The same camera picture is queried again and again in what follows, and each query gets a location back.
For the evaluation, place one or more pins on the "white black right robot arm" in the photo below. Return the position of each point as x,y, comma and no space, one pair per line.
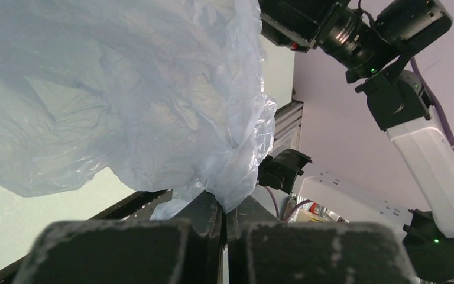
379,56

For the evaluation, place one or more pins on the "blue translucent trash bag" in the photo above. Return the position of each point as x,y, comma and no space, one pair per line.
167,94

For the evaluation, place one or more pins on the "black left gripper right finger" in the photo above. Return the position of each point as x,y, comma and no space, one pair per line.
263,249

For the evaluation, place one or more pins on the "aluminium extrusion base right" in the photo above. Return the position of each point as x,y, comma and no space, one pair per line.
288,120

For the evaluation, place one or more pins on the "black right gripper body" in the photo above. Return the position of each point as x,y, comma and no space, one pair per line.
299,24

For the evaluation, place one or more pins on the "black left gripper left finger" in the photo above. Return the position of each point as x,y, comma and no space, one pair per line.
183,249

